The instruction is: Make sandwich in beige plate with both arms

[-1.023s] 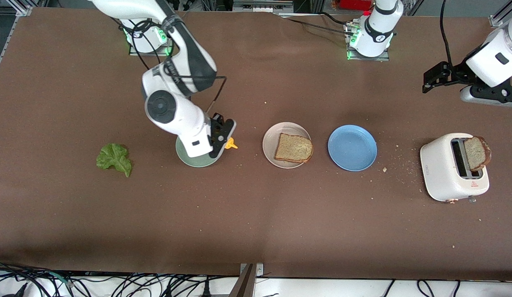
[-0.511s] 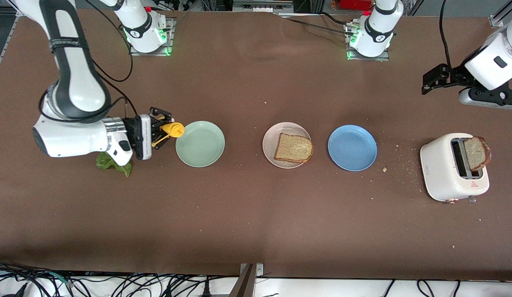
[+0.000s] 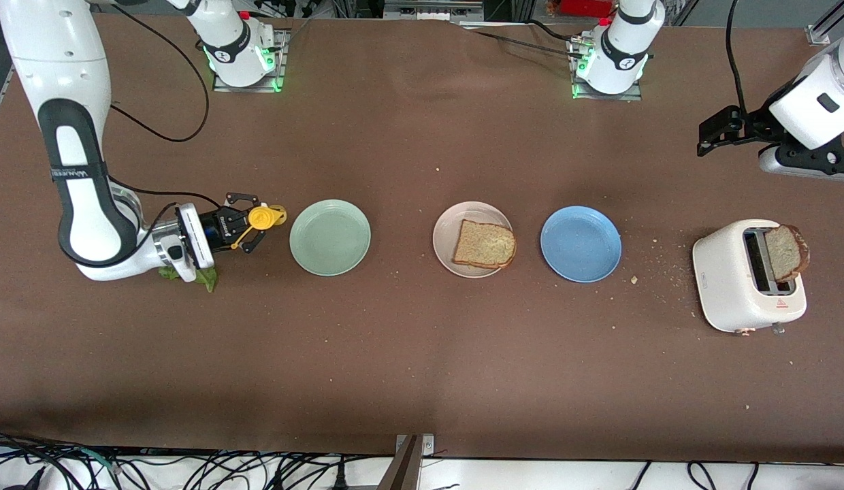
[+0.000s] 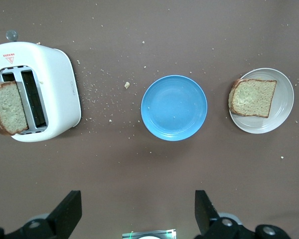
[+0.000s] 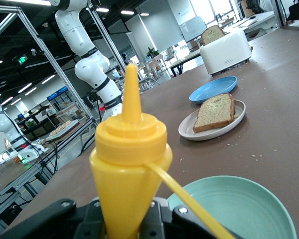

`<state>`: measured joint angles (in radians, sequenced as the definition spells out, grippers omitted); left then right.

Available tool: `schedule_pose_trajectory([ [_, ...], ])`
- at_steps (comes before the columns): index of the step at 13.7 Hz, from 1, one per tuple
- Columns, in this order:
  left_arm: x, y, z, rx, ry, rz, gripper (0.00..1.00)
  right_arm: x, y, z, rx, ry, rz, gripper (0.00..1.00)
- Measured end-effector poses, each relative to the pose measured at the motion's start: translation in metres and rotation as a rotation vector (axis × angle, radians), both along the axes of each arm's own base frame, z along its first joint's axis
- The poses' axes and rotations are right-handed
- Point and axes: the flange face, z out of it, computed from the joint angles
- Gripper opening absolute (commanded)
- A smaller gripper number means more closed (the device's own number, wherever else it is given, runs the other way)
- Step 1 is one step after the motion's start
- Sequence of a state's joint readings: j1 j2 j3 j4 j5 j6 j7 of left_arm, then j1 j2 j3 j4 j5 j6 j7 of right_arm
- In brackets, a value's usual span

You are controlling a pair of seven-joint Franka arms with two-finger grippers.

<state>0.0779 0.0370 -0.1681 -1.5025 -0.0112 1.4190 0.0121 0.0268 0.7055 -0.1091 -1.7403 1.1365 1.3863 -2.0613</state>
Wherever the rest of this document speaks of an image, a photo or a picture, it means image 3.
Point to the silver corner bracket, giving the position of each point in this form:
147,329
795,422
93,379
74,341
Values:
429,446

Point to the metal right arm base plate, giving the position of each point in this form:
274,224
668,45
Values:
282,64

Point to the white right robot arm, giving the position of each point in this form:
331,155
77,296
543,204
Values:
61,61

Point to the red box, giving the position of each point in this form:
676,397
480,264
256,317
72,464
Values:
585,7

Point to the yellow squeeze bottle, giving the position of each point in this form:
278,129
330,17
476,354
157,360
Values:
262,218

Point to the blue plate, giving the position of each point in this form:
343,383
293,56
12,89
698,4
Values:
580,245

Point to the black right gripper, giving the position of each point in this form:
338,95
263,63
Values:
221,225

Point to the green plate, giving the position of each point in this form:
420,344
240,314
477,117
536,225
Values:
330,238

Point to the grey power strip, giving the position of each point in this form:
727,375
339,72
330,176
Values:
432,10

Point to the aluminium frame post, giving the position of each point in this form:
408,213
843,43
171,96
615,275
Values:
820,33

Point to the green lettuce leaf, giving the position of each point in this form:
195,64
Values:
205,278

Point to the white toaster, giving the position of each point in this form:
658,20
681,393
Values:
725,279

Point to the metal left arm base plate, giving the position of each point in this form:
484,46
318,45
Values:
602,97

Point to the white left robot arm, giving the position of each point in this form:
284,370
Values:
813,102

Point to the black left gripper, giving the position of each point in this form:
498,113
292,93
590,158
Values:
754,124

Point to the black power plug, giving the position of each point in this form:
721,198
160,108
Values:
340,478

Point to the brown bread slice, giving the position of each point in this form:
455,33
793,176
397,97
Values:
483,243
786,253

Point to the dark metal beam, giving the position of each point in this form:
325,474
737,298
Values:
401,473

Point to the beige plate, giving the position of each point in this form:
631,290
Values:
444,238

